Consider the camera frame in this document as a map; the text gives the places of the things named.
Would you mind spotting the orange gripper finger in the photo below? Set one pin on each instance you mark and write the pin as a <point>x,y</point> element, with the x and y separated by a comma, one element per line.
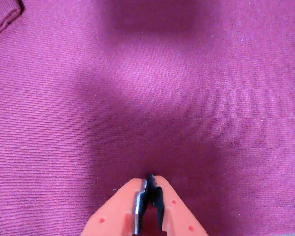
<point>113,214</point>
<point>179,218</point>

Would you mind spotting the dark red cloth trousers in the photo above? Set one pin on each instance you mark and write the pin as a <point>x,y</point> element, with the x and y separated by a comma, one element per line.
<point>64,98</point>

